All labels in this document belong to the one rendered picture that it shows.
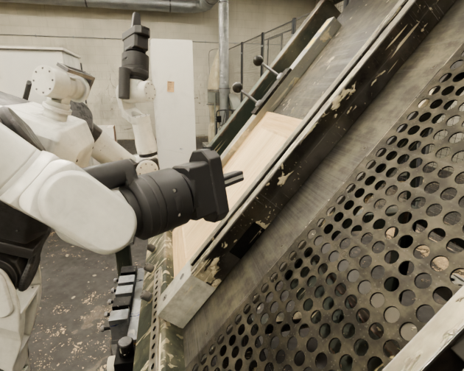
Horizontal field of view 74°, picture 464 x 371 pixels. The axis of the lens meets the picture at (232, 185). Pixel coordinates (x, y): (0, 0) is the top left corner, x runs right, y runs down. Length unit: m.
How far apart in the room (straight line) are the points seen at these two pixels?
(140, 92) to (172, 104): 3.76
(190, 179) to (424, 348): 0.33
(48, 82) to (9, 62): 2.71
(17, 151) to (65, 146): 0.39
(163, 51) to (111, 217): 4.52
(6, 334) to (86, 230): 0.75
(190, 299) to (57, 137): 0.45
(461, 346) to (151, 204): 0.33
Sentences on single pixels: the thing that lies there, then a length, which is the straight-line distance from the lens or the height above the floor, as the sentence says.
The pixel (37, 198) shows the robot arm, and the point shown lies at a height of 1.31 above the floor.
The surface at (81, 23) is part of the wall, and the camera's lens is 9.43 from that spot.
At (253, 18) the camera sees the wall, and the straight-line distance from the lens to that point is 9.91.
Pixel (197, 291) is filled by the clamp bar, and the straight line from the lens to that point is 0.73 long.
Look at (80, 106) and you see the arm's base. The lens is 1.08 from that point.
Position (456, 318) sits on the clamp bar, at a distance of 0.31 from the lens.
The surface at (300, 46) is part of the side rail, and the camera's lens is 1.45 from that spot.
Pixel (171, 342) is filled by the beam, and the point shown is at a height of 0.90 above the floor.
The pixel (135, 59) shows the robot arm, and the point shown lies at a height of 1.49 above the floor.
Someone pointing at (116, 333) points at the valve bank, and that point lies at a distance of 1.07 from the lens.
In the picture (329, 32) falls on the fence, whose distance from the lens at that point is 1.23.
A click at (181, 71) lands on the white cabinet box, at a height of 1.64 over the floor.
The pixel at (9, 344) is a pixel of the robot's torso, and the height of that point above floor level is 0.74.
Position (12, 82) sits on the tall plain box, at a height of 1.46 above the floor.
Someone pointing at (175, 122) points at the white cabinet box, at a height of 0.90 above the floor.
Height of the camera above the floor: 1.41
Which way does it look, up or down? 18 degrees down
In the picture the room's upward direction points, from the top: straight up
